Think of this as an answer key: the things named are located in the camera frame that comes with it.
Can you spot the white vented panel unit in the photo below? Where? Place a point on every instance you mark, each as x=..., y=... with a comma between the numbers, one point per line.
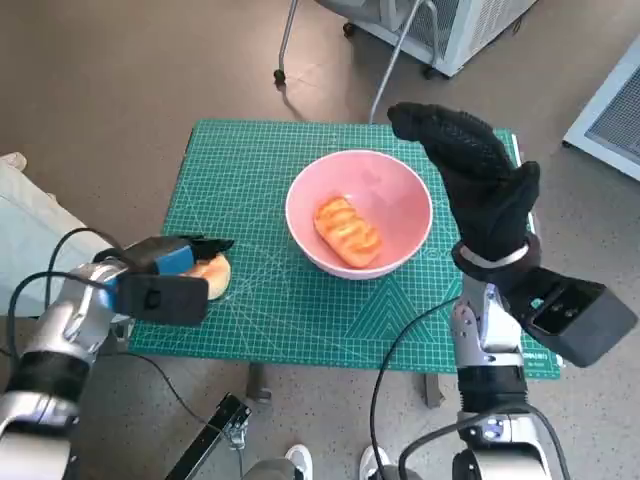
x=615, y=115

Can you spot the black metal bracket with clamp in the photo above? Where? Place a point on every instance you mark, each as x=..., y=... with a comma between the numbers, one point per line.
x=220, y=420

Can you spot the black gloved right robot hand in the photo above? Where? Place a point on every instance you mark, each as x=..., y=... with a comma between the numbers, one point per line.
x=485, y=195

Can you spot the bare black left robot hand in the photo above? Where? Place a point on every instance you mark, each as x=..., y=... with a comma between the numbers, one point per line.
x=170, y=255

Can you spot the person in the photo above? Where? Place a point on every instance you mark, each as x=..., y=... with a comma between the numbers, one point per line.
x=35, y=225

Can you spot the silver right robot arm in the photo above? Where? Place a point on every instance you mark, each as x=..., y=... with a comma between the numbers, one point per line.
x=490, y=385

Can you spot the pink bowl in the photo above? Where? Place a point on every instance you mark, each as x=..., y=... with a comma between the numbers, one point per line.
x=390, y=200

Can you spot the round toy bread bun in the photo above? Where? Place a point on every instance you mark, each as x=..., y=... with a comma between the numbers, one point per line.
x=217, y=280

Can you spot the grey table leg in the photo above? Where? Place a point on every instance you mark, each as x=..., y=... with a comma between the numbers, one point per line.
x=434, y=392
x=259, y=385

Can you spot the white appliance on casters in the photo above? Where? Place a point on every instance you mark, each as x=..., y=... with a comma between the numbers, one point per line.
x=480, y=30

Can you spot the chair with metal legs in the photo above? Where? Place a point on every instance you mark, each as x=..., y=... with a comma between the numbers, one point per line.
x=278, y=75

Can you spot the green cutting mat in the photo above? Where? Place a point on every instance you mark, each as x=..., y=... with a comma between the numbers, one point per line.
x=300, y=320

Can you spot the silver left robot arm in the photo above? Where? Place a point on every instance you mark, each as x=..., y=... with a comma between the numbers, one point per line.
x=75, y=310

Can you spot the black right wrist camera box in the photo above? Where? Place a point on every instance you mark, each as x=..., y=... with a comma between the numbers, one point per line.
x=585, y=325

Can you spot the long orange striped toy bread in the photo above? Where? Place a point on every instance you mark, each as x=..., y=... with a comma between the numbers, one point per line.
x=347, y=232

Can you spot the white shoe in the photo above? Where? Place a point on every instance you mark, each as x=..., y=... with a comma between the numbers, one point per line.
x=299, y=460
x=374, y=460

